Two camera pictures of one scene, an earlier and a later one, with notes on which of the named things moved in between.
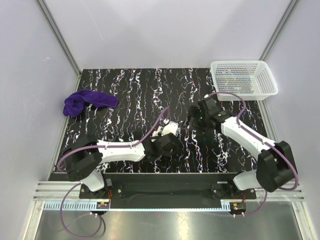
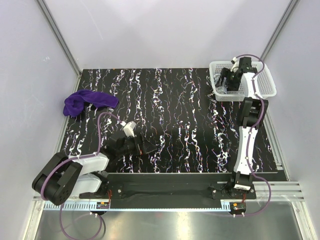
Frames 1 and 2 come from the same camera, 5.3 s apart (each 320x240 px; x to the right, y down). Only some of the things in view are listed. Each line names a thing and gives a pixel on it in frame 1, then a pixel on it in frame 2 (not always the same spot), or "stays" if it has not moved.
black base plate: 219,186 stays
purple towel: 74,103 stays
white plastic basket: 252,79 stays
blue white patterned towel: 159,130 -> 222,90
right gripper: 193,112 -> 225,72
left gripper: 167,154 -> 145,147
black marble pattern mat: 149,98 stays
